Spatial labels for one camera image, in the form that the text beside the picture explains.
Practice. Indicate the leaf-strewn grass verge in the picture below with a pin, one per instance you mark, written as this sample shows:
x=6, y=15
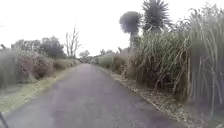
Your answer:
x=160, y=100
x=20, y=97

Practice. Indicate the round-headed cabbage tree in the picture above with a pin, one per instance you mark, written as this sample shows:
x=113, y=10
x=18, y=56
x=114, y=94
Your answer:
x=130, y=22

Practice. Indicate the dark round tree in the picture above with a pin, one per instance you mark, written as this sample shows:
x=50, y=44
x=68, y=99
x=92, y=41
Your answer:
x=84, y=53

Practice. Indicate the clump of dark trees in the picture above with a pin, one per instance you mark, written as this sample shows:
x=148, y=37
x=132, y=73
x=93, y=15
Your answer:
x=52, y=48

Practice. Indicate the bare leafless tree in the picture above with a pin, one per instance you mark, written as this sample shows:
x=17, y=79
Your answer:
x=72, y=46

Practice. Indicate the row of tall flax bushes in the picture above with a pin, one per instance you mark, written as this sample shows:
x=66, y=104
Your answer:
x=174, y=63

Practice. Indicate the spiky-headed cabbage tree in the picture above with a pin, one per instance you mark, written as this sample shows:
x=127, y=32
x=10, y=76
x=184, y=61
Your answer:
x=155, y=13

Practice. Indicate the grey asphalt path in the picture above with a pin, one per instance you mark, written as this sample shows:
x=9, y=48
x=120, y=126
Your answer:
x=86, y=100

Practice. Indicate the row of low bushes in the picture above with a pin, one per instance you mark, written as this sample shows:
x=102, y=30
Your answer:
x=30, y=67

